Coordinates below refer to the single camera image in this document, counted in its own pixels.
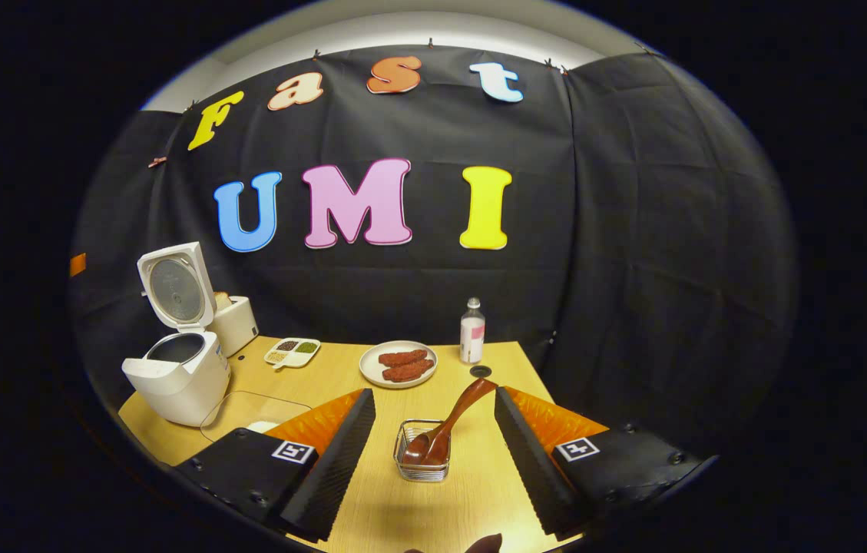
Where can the red meat piece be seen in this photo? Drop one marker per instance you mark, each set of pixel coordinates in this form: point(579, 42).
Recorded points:
point(402, 357)
point(408, 372)

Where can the toast bread slice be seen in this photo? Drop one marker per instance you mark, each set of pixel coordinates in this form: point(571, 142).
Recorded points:
point(223, 300)

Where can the white divided grain dish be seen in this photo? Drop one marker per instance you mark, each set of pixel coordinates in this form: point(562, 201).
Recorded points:
point(292, 352)

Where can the white round plate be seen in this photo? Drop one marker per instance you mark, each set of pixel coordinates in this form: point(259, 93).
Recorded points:
point(372, 369)

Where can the white toaster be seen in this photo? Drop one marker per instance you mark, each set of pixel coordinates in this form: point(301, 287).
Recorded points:
point(239, 326)

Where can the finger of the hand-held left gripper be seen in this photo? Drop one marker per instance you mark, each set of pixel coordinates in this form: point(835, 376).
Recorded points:
point(77, 265)

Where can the row of small black clips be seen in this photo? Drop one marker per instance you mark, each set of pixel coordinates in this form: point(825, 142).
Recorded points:
point(430, 41)

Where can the small clear bottle pink label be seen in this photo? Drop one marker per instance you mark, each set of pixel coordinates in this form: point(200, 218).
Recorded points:
point(472, 338)

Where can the white rice cooker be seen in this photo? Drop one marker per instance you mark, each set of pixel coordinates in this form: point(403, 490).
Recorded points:
point(180, 380)

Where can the white rice pile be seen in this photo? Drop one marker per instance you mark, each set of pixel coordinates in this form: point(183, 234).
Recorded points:
point(263, 427)

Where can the brown wooden spoon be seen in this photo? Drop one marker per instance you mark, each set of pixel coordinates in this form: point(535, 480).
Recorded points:
point(464, 403)

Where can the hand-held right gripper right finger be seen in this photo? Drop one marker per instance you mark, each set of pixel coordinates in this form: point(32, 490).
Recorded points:
point(529, 468)

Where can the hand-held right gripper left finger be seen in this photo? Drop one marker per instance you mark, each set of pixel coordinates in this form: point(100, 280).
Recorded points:
point(337, 468)

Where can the clear plastic tray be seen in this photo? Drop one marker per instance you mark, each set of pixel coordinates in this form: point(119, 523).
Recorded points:
point(249, 407)

